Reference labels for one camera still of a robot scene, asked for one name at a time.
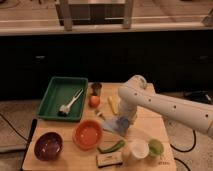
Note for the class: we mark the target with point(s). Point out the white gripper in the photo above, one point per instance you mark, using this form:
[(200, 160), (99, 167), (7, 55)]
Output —
[(127, 110)]

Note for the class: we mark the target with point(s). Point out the blue sponge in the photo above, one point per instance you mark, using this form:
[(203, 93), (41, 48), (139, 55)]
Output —
[(122, 124)]

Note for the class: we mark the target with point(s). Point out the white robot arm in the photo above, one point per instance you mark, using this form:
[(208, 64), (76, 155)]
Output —
[(134, 93)]

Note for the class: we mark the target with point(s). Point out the red orange bowl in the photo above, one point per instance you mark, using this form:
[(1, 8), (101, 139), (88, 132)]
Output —
[(87, 134)]

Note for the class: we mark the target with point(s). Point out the dark purple bowl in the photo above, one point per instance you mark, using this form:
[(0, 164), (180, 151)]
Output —
[(48, 146)]

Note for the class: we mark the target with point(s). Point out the green chili pepper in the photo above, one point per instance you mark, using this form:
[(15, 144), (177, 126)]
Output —
[(113, 148)]

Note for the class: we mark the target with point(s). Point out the white cup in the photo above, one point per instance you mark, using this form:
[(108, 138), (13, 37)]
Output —
[(139, 149)]

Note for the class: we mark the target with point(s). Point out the green lime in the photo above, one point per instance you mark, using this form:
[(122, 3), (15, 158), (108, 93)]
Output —
[(156, 148)]

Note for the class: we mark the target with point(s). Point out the orange peach fruit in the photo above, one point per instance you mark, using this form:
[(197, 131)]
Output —
[(94, 101)]

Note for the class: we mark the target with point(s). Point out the small dark metal cup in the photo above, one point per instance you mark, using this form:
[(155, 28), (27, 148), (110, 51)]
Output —
[(96, 87)]

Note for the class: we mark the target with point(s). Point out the small tan box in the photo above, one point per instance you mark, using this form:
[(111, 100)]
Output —
[(104, 160)]

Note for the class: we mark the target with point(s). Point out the green plastic tray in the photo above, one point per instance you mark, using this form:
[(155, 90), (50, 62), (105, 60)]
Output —
[(60, 91)]

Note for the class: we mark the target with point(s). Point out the yellow handled spatula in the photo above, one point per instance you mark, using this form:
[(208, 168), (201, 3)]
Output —
[(110, 124)]

